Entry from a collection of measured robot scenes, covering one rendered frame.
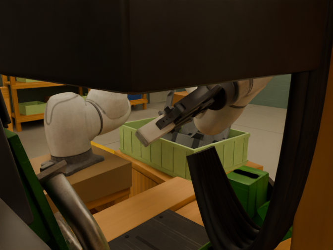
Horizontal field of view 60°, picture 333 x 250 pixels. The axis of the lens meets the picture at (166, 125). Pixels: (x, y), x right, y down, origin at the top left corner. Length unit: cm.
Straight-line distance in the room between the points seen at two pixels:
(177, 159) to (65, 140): 51
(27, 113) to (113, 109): 462
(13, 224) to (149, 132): 29
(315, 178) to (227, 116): 51
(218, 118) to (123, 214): 40
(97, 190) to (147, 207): 24
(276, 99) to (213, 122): 708
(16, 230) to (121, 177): 90
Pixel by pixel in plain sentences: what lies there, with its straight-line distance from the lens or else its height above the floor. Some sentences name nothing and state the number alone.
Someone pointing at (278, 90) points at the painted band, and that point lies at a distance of 780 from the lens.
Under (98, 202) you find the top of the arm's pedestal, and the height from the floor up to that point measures 83.
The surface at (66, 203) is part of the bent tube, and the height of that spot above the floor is 118.
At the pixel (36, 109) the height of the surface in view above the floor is 34.
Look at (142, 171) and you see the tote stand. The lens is 151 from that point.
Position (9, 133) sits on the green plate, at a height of 127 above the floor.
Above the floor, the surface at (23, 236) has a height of 124.
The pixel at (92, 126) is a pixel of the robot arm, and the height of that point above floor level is 109.
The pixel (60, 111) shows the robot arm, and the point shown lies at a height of 116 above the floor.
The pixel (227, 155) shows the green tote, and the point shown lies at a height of 88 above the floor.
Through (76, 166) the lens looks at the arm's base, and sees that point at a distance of 112.
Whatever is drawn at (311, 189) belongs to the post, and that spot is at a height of 125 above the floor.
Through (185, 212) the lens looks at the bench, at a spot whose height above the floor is 88.
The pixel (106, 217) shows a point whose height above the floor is 90.
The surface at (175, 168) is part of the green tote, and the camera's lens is 136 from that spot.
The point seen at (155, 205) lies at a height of 90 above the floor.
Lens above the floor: 136
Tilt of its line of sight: 14 degrees down
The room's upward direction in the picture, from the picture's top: straight up
